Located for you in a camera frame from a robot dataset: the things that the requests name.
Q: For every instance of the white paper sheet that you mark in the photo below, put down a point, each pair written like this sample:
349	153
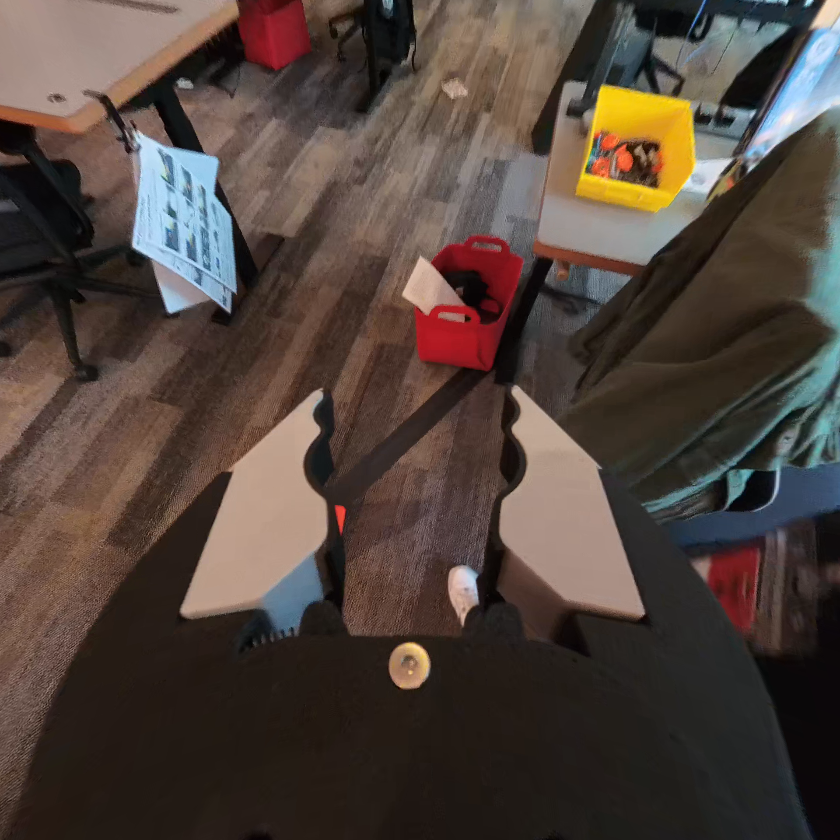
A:
426	285

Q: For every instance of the black office chair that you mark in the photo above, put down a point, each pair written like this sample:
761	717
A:
39	216

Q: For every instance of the black fabric items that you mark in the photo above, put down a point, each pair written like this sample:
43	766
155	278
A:
469	285

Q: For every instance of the red fabric basket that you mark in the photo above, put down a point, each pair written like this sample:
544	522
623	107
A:
453	341
272	33

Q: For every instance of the black metal clip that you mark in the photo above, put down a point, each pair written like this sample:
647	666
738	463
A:
118	128

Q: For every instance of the orange and black toy parts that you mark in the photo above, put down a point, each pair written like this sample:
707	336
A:
623	161

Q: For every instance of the hanging printed paper sheets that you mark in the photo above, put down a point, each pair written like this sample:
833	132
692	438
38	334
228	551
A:
184	216

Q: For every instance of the yellow plastic bin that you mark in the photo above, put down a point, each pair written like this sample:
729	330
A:
646	108

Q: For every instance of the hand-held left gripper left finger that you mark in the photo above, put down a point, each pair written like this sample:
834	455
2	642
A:
262	525

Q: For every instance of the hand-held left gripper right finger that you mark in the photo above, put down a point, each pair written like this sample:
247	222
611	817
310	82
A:
564	525

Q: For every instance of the black backpack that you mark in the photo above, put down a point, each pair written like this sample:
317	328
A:
387	29

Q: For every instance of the person's white shoe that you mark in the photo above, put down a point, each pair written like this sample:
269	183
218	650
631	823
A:
463	587

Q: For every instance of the crumpled clear wrapper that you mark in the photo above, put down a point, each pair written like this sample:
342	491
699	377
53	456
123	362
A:
454	88

